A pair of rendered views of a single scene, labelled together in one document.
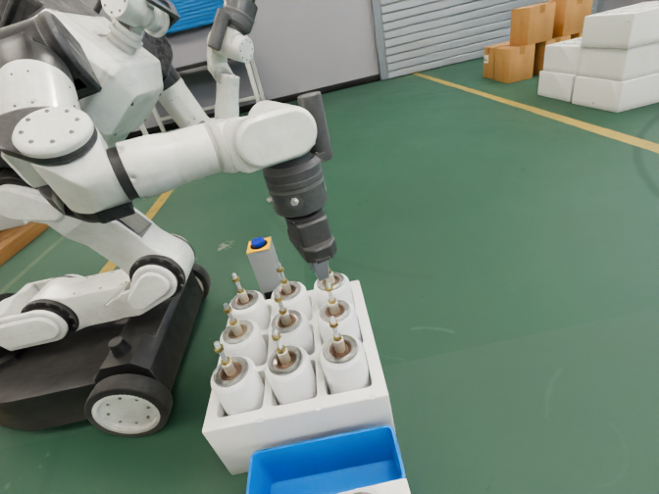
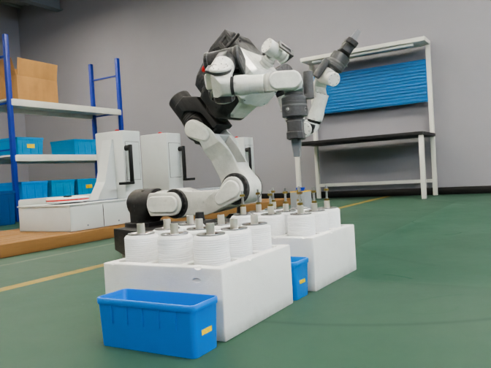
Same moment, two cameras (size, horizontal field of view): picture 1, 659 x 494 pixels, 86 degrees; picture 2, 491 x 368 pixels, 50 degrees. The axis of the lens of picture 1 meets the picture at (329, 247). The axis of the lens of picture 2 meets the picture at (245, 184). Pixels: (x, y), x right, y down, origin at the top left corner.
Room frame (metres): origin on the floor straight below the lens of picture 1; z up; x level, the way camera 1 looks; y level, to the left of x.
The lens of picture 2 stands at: (-1.15, -0.71, 0.40)
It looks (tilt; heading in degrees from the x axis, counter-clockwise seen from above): 1 degrees down; 30
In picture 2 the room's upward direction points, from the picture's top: 3 degrees counter-clockwise
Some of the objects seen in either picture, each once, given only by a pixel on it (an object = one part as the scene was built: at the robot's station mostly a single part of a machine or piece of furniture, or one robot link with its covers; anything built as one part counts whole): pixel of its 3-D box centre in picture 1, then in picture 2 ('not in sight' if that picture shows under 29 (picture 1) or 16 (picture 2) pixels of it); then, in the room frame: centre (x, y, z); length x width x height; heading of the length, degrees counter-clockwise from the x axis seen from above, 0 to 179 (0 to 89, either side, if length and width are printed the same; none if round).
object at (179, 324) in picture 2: not in sight; (157, 320); (-0.17, 0.11, 0.06); 0.30 x 0.11 x 0.12; 90
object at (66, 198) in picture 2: not in sight; (67, 198); (1.53, 2.32, 0.30); 0.30 x 0.30 x 0.04
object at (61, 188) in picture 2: not in sight; (50, 188); (3.55, 4.89, 0.36); 0.50 x 0.38 x 0.21; 89
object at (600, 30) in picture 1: (635, 24); not in sight; (2.32, -2.15, 0.45); 0.39 x 0.39 x 0.18; 89
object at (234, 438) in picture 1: (302, 366); (288, 253); (0.65, 0.14, 0.09); 0.39 x 0.39 x 0.18; 88
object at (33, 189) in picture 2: not in sight; (22, 190); (3.12, 4.89, 0.36); 0.50 x 0.38 x 0.21; 90
